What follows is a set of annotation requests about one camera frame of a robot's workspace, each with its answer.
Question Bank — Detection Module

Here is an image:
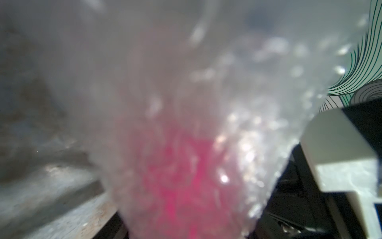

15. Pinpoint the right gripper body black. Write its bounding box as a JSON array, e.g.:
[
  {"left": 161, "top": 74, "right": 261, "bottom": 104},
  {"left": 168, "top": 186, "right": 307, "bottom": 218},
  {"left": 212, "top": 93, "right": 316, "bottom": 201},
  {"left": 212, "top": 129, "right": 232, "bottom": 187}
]
[{"left": 253, "top": 98, "right": 382, "bottom": 239}]

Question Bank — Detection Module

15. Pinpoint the pink plastic wine glass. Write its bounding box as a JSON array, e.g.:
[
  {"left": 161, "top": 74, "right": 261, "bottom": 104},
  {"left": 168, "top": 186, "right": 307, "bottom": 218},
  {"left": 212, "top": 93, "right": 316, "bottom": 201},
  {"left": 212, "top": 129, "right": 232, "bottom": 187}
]
[{"left": 141, "top": 131, "right": 242, "bottom": 239}]

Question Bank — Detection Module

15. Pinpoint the clear bubble wrap sheet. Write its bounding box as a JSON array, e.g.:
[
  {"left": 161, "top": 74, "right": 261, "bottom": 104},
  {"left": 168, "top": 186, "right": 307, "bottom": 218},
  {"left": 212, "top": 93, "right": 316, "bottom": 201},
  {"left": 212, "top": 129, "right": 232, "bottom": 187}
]
[{"left": 1, "top": 1, "right": 371, "bottom": 239}]

